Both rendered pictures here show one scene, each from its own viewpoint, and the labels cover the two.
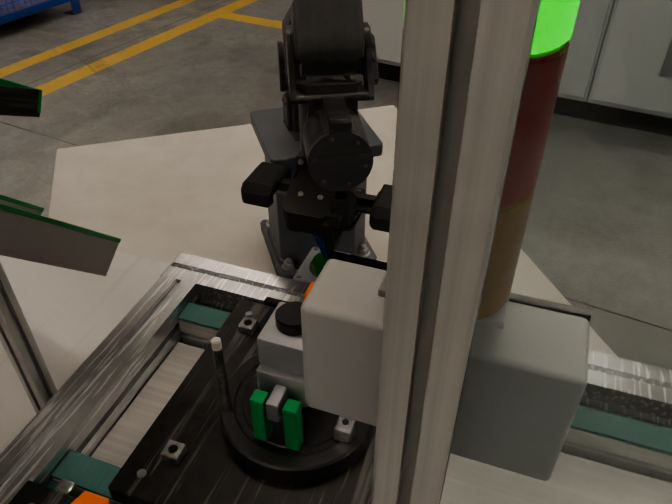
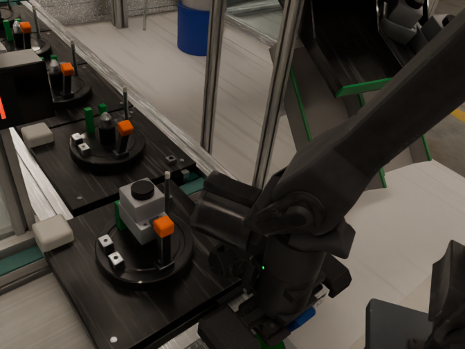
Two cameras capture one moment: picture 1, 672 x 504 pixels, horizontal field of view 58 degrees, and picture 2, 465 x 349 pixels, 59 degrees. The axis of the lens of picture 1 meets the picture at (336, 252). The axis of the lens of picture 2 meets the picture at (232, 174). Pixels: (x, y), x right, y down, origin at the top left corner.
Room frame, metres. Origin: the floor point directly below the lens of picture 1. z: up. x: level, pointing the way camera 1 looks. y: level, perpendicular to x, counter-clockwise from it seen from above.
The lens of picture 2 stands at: (0.61, -0.26, 1.45)
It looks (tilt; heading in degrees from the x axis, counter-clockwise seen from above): 39 degrees down; 117
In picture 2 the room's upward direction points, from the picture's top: 8 degrees clockwise
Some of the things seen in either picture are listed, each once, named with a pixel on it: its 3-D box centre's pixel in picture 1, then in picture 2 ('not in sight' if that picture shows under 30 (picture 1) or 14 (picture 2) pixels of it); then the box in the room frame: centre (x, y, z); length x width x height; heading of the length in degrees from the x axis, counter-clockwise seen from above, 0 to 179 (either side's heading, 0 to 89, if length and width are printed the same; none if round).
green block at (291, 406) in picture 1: (293, 425); (120, 215); (0.29, 0.03, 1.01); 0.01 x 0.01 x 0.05; 70
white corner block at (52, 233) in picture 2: not in sight; (53, 236); (0.21, -0.03, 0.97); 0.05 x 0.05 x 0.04; 70
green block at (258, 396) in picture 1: (261, 415); not in sight; (0.30, 0.06, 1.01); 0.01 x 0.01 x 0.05; 70
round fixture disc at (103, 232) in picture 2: (299, 405); (145, 246); (0.34, 0.03, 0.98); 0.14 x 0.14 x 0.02
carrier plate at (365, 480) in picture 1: (300, 419); (145, 255); (0.34, 0.03, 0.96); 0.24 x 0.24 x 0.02; 70
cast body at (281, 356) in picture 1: (291, 353); (139, 202); (0.33, 0.04, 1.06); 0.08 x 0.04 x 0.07; 161
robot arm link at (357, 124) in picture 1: (335, 102); (260, 206); (0.51, 0.00, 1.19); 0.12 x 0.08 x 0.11; 7
